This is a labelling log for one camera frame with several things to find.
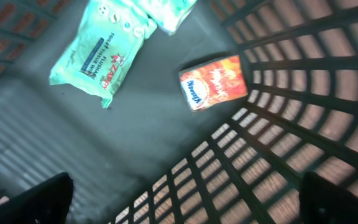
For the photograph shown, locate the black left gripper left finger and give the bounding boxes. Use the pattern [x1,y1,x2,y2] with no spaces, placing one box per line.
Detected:
[0,172,74,224]

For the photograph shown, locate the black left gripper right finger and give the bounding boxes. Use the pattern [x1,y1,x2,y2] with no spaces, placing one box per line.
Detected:
[299,172,358,224]

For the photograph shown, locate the orange Kleenex tissue pack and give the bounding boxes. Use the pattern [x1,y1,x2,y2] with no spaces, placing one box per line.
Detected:
[179,55,248,111]

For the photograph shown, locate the teal flushable wipes pack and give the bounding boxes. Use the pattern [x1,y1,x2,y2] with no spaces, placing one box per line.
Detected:
[49,0,157,108]

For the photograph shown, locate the grey plastic mesh basket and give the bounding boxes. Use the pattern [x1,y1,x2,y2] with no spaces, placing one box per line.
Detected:
[0,0,358,223]

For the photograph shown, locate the green Kleenex Play tissue pack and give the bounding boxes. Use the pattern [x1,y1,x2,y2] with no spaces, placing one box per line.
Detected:
[133,0,197,35]

